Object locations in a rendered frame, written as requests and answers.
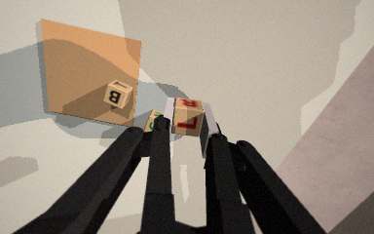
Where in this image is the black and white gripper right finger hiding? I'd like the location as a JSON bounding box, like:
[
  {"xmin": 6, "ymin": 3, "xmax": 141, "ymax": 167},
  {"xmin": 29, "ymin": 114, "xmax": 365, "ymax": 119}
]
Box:
[{"xmin": 200, "ymin": 102, "xmax": 327, "ymax": 234}]

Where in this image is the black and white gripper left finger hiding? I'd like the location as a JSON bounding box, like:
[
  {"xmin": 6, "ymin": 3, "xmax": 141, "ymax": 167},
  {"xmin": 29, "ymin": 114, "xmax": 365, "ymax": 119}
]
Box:
[{"xmin": 12, "ymin": 97, "xmax": 176, "ymax": 234}]

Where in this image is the tan square mat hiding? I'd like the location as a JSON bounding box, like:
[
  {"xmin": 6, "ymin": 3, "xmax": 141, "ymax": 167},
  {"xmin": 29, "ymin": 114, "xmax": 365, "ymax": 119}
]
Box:
[{"xmin": 41, "ymin": 19, "xmax": 142, "ymax": 127}]

